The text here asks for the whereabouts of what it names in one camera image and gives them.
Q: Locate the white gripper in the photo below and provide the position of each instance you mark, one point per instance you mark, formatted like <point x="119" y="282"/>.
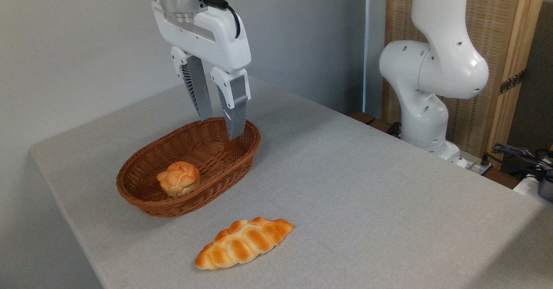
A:
<point x="216" y="38"/>

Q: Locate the round knotted bread roll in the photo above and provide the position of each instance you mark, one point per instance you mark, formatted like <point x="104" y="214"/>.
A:
<point x="179" y="179"/>

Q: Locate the long braided bread loaf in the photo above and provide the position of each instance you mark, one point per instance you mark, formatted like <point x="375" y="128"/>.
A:
<point x="242" y="243"/>

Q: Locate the brown wicker basket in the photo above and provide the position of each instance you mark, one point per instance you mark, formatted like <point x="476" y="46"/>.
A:
<point x="211" y="155"/>

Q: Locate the brass hinge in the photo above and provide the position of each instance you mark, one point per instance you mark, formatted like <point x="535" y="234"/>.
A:
<point x="512" y="82"/>

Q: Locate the white power strip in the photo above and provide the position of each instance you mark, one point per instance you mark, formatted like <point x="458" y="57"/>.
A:
<point x="527" y="186"/>

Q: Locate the dark grey box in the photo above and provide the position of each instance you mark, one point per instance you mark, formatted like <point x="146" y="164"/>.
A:
<point x="546" y="189"/>

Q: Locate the white vertical wall trim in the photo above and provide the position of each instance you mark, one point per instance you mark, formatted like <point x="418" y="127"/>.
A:
<point x="372" y="42"/>

